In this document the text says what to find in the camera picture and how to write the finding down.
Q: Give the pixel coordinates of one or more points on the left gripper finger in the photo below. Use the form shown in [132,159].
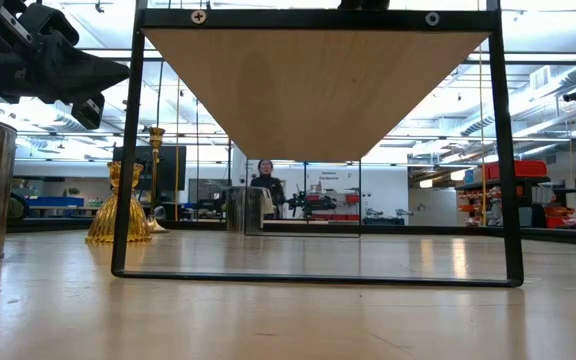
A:
[83,75]

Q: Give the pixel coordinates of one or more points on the tall brass candlestick holder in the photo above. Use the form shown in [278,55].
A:
[156,137]

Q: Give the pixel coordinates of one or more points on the black background robot arm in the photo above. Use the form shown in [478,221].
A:
[313,202]

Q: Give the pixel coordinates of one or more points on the amber ribbed glass candle holder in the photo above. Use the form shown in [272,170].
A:
[100,220]

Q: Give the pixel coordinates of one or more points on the wooden riser shelf black legs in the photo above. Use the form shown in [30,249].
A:
[313,90]

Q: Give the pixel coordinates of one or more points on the blue storage bin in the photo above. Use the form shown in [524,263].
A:
[55,201]

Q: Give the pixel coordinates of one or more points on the person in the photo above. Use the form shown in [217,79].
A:
[267,185]

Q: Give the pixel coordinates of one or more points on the red storage bin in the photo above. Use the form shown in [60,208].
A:
[518,170]

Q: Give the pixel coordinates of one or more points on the storage rack with bins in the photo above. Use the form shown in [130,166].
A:
[533,200]

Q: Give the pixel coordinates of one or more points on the black wall monitor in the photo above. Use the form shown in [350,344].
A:
[168,167]

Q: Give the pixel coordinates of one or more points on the black ceiling camera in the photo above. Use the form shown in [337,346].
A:
[574,95]

